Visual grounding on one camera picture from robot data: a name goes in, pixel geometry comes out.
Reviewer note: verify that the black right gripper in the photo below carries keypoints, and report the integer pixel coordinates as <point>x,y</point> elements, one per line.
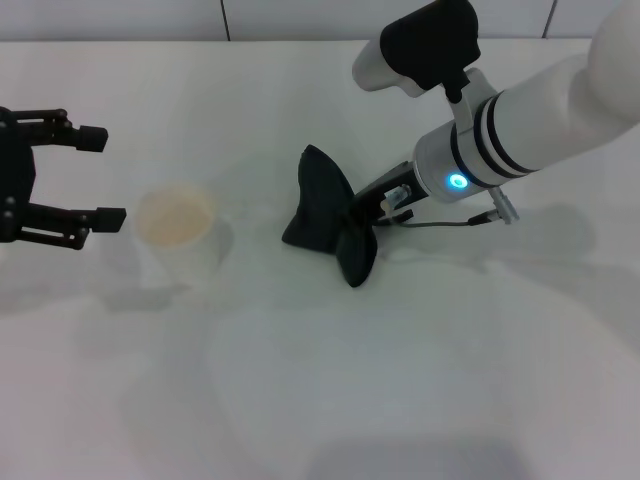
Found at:
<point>372,200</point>

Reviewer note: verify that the right wrist camera housing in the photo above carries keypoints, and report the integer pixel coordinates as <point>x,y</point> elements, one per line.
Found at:
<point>425,35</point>

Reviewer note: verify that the dark blue rag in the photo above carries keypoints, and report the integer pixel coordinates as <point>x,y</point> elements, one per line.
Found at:
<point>320,210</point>

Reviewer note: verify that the white paper cup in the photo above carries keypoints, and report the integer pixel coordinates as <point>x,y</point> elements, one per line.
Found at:
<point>172,215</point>

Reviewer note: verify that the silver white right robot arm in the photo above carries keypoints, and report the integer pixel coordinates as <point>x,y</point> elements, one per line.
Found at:
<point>525,115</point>

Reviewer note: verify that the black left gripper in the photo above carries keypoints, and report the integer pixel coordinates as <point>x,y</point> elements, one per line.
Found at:
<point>15,175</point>

